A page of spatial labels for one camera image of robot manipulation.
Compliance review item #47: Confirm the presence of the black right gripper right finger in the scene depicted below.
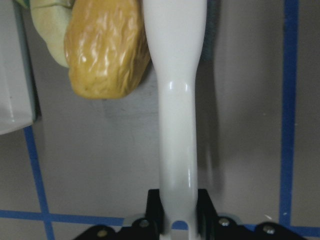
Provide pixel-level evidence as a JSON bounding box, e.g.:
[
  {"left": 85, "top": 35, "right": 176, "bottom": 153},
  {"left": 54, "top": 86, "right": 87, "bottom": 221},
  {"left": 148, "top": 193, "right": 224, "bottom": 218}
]
[{"left": 196, "top": 188, "right": 218, "bottom": 237}]

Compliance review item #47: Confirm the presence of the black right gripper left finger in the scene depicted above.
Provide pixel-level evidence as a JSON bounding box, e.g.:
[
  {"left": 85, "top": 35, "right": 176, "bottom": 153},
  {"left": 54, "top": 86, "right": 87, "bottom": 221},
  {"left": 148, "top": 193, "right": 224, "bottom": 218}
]
[{"left": 145, "top": 189, "right": 165, "bottom": 235}]

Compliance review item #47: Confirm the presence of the brown toy potato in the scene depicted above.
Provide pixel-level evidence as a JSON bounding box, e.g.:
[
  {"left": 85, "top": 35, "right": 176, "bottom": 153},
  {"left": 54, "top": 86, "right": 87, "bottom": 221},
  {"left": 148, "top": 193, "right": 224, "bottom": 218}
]
[{"left": 64, "top": 0, "right": 151, "bottom": 99}]

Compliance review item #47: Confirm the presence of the white plastic dustpan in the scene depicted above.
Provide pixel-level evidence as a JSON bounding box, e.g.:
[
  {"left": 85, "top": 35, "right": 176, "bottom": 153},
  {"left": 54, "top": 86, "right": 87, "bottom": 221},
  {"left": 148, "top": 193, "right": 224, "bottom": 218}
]
[{"left": 0, "top": 0, "right": 36, "bottom": 135}]

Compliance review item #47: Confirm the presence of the cream toy apple ring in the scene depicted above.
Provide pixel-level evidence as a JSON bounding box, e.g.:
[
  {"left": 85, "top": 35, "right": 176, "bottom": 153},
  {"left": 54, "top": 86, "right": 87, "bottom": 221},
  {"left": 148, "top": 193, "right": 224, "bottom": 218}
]
[{"left": 28, "top": 0, "right": 76, "bottom": 69}]

